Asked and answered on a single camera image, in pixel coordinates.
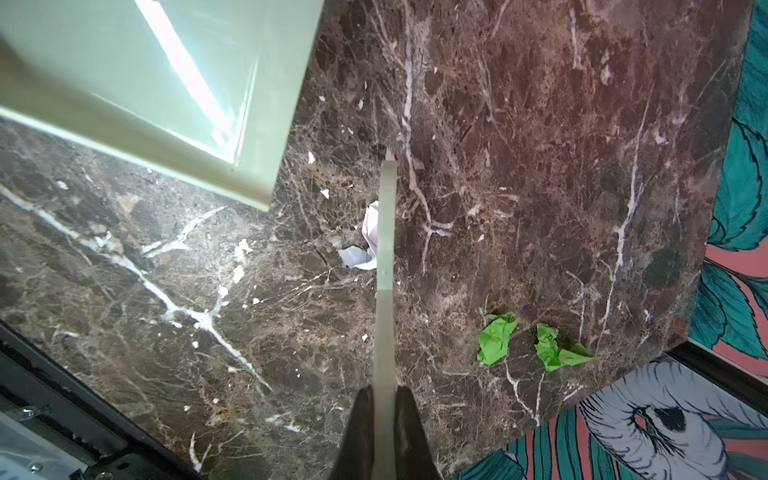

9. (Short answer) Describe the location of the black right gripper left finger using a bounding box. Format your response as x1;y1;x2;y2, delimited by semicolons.
329;386;374;480

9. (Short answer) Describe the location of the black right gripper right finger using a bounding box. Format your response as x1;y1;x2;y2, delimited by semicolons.
395;386;441;480

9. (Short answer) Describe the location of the pale green hand brush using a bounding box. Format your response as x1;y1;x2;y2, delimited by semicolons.
372;151;397;480

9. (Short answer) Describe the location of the green paper scrap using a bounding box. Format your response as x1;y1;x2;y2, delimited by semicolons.
476;312;518;366

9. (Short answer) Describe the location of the white paper scrap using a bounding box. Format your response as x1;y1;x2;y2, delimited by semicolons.
337;200;382;271

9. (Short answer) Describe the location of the pale green dustpan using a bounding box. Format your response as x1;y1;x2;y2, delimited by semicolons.
1;1;323;210

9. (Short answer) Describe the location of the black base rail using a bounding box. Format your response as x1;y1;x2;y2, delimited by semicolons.
1;324;200;479

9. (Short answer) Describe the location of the black right frame post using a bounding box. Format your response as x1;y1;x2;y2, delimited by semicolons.
666;341;767;411

